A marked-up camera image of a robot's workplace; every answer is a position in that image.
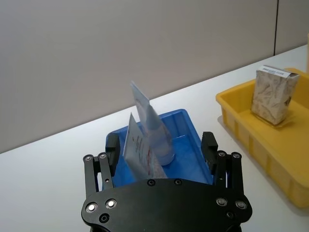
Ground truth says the pale blue squeeze tube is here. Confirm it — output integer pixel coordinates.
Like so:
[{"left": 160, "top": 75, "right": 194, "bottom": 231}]
[{"left": 129, "top": 80, "right": 175, "bottom": 166}]

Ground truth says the blue plastic tray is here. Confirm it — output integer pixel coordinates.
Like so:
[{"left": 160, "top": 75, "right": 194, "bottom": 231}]
[{"left": 102, "top": 108, "right": 214, "bottom": 192}]

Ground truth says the white red-print squeeze tube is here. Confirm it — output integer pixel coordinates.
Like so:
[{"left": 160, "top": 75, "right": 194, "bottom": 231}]
[{"left": 123, "top": 112, "right": 169, "bottom": 182}]

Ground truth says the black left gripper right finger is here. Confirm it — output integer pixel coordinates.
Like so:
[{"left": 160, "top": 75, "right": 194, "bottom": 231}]
[{"left": 201, "top": 131, "right": 245, "bottom": 196}]

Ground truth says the beige crumpled-print carton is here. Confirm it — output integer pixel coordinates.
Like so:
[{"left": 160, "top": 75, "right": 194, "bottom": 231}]
[{"left": 251, "top": 64, "right": 300, "bottom": 127}]

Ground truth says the yellow plastic tray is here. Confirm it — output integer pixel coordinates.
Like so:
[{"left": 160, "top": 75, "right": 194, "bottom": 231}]
[{"left": 215, "top": 67, "right": 309, "bottom": 209}]

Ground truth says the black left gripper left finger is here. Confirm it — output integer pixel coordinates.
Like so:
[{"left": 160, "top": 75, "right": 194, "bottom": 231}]
[{"left": 83, "top": 133, "right": 121, "bottom": 197}]

